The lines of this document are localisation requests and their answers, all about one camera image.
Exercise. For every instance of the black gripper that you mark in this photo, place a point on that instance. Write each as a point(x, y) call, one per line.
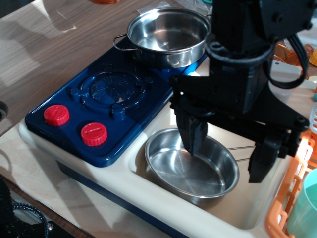
point(236, 96)

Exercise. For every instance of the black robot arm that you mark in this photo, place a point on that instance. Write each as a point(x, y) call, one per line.
point(249, 26)

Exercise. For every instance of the cream toy kitchen sink unit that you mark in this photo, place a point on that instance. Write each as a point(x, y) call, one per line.
point(241, 214)

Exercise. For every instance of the blue toy stove top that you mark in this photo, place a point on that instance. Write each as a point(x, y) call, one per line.
point(116, 91)

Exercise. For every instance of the red stove knob right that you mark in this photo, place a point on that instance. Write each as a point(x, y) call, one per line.
point(94, 134)

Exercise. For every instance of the red stove knob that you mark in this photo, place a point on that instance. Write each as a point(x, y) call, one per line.
point(56, 115)
point(94, 134)

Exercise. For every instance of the red stove knob left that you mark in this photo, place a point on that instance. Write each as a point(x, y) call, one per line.
point(56, 115)

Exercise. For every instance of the orange dish rack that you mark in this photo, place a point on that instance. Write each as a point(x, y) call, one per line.
point(292, 183)

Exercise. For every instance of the orange transparent plastic cup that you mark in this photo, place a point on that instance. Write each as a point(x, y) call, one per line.
point(286, 55)

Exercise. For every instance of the mint green plastic cup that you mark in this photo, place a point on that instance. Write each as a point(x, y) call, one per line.
point(302, 222)

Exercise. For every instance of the yellow toy corn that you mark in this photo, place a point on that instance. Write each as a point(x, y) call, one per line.
point(313, 58)

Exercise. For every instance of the orange object at top edge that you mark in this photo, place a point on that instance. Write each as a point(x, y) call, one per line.
point(105, 1)

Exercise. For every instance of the black round object left edge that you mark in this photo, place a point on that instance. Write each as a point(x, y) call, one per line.
point(3, 111)

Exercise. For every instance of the black ribbed block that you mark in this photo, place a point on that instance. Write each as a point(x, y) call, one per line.
point(6, 210)

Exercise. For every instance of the steel pot with loop handles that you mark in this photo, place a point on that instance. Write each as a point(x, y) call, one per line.
point(167, 38)

